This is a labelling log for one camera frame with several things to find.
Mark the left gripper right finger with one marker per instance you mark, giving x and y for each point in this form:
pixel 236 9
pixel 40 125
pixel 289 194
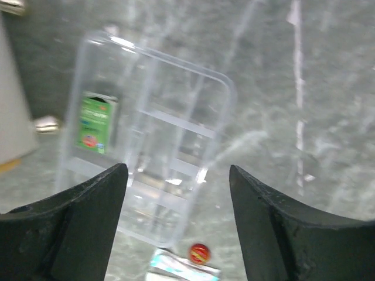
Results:
pixel 282 238

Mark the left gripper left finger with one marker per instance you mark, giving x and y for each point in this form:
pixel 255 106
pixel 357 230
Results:
pixel 67 236

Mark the small orange round tin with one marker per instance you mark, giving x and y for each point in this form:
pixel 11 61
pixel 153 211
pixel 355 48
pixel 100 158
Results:
pixel 199 254

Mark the white teal bandage wrappers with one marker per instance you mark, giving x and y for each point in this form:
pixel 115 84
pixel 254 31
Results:
pixel 165 265

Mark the green small sachet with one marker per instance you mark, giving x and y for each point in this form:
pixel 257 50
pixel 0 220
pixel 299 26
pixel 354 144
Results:
pixel 96 121

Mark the clear compartment tray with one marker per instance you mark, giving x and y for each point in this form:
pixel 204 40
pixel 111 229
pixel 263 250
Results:
pixel 167 128

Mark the beige cylindrical drum device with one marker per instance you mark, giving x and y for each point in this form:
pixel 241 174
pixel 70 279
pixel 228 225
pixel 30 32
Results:
pixel 18 129

